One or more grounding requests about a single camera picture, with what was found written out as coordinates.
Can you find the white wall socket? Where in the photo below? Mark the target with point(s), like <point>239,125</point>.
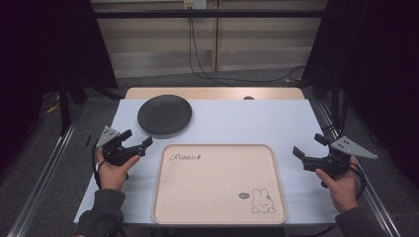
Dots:
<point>195,4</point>

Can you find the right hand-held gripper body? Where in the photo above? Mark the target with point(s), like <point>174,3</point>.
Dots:
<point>336,158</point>

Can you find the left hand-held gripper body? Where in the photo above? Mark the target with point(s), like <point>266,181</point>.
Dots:
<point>116,154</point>

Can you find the black horizontal frame bar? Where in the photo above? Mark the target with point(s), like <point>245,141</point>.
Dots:
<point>207,14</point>

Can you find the dark curtain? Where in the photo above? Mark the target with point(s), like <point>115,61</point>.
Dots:
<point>42,49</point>
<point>375,56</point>

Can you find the white table mat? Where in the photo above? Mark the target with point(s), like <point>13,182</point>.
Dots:
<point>237,121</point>

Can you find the metal floor rail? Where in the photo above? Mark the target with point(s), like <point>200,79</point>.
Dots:
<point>42,177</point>
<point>372,194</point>

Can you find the person's right hand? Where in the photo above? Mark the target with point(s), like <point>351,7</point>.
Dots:
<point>341,192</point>

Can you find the beige tray with rabbit print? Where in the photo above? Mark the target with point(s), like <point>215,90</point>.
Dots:
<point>219,187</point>

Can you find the person's left hand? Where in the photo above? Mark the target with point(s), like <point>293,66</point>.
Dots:
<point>112,174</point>

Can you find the black round plate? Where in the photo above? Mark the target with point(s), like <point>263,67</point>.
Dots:
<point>164,114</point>

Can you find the black stand post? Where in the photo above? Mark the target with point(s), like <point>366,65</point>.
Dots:
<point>64,98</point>

